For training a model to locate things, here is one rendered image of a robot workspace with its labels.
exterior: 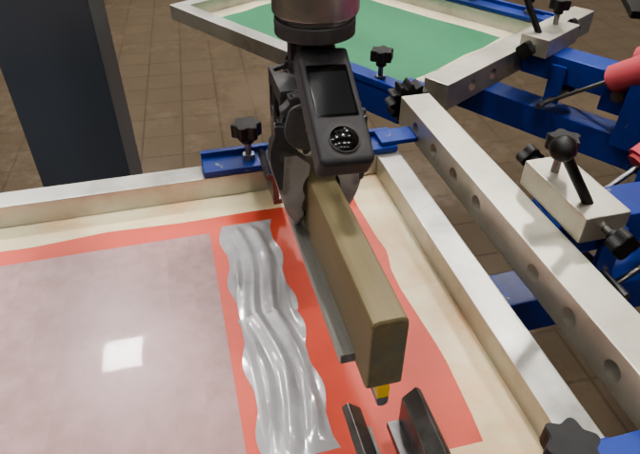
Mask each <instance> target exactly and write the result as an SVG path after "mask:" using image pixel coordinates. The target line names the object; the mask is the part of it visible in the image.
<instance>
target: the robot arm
mask: <svg viewBox="0 0 640 454"><path fill-rule="evenodd" d="M271 10H272V13H274V15H273V23H274V33H275V35H276V36H277V37H278V38H280V39H281V40H284V41H286V42H287V48H288V55H287V57H286V60H285V63H284V64H283V65H275V66H268V70H269V87H270V114H271V116H272V119H273V121H274V123H273V124H272V127H273V133H272V135H271V136H270V138H269V141H268V157H269V162H270V167H271V170H272V173H273V175H274V178H275V181H276V184H277V186H278V189H279V192H280V195H281V198H282V201H283V204H284V206H285V209H286V212H287V214H288V215H289V217H290V218H291V219H292V221H293V222H294V223H295V224H296V225H299V224H301V222H302V220H303V218H304V216H305V211H304V210H303V207H302V204H303V201H304V199H305V194H304V192H303V185H304V182H305V180H306V179H307V178H308V176H309V174H310V164H309V162H308V159H307V157H306V156H305V155H304V154H308V153H309V152H310V151H311V155H312V160H313V163H314V168H315V172H316V174H317V175H318V176H321V177H325V176H334V175H335V178H336V180H337V182H338V184H339V186H340V188H341V189H342V191H343V193H344V195H345V197H346V199H347V201H348V203H349V204H350V203H351V201H352V199H353V197H354V195H355V193H356V191H357V189H358V187H359V184H360V181H361V179H363V176H364V173H365V172H367V171H369V169H370V166H371V164H372V162H373V160H374V152H373V148H372V144H371V138H370V132H369V129H368V124H367V122H368V117H367V115H366V114H365V112H363V110H362V103H361V101H360V98H359V95H358V91H357V87H356V84H355V81H354V77H353V73H352V69H351V66H350V59H349V56H348V52H347V50H346V49H345V48H336V47H335V44H338V43H341V42H344V41H347V40H349V39H351V37H352V36H353V35H354V34H355V25H356V14H357V13H358V11H359V10H360V0H271ZM281 69H282V70H283V71H278V70H281ZM286 69H287V70H286ZM284 70H285V71H284ZM297 148H298V149H302V151H303V153H304V154H302V153H301V152H299V151H298V150H297Z"/></svg>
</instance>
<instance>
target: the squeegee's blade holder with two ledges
mask: <svg viewBox="0 0 640 454"><path fill-rule="evenodd" d="M286 213H287V212H286ZM287 215H288V214H287ZM288 218H289V221H290V226H291V228H292V231H293V234H294V237H295V240H296V243H297V245H298V247H299V250H300V253H301V256H302V259H303V261H304V264H305V267H306V270H307V273H308V274H309V277H310V282H311V285H312V288H313V290H314V293H315V296H316V299H317V302H318V304H319V306H320V309H321V312H322V315H323V318H324V320H325V323H326V326H327V329H328V332H329V334H330V338H331V341H332V344H333V347H334V349H335V352H336V355H337V358H338V361H339V362H340V363H341V364H344V363H349V362H354V361H355V352H354V349H353V346H352V344H351V341H350V337H349V335H348V332H347V330H346V328H345V325H344V323H343V320H342V318H341V315H340V312H339V310H338V307H337V305H336V303H335V301H334V298H333V295H332V293H331V290H330V286H329V284H328V281H327V279H326V276H325V273H324V271H323V268H322V267H321V264H320V262H319V259H318V256H317V254H316V251H315V249H314V246H313V244H312V241H311V238H310V235H309V233H308V230H307V228H306V225H305V222H304V220H302V222H301V224H299V225H296V224H295V223H294V222H293V221H292V219H291V218H290V217H289V215H288Z"/></svg>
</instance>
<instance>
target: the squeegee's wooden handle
mask: <svg viewBox="0 0 640 454"><path fill-rule="evenodd" d="M297 150H298V151H299V152H301V153H302V154H304V153H303V151H302V149H298V148H297ZM304 155H305V156H306V157H307V159H308V162H309V164H310V174H309V176H308V178H307V179H306V180H305V182H304V185H303V192H304V194H305V199H304V201H303V204H302V207H303V210H304V211H305V216H304V218H303V220H304V222H305V225H306V228H307V230H308V233H309V235H310V238H311V241H312V244H313V246H314V249H315V251H316V254H317V256H318V259H319V262H320V264H321V267H322V268H323V271H324V273H325V276H326V279H327V281H328V284H329V286H330V290H331V293H332V295H333V298H334V301H335V303H336V305H337V307H338V310H339V312H340V315H341V318H342V320H343V323H344V325H345V328H346V330H347V332H348V335H349V337H350V341H351V344H352V346H353V349H354V352H355V362H356V365H357V367H358V370H359V373H360V375H361V378H362V380H363V383H364V386H365V388H372V387H377V386H381V385H389V384H393V383H398V382H401V378H402V371H403V364H404V358H405V351H406V344H407V338H408V331H409V324H410V320H409V318H408V316H407V315H406V313H405V311H404V309H403V308H402V306H401V304H400V302H399V300H398V298H397V296H396V294H395V292H394V290H393V288H392V287H391V285H390V282H389V280H388V278H387V276H386V274H385V272H384V270H383V268H382V267H381V265H380V263H379V261H378V259H377V258H376V256H375V254H374V252H373V250H372V248H371V246H370V243H369V241H368V239H367V237H366V235H365V233H364V231H363V230H362V228H361V227H360V225H359V223H358V221H357V219H356V217H355V215H354V213H353V211H352V209H351V207H350V204H349V203H348V201H347V199H346V197H345V195H344V193H343V191H342V189H341V188H340V186H339V184H338V182H337V180H336V178H335V176H325V177H321V176H318V175H317V174H316V172H315V168H314V163H313V160H312V155H311V151H310V152H309V153H308V154H304Z"/></svg>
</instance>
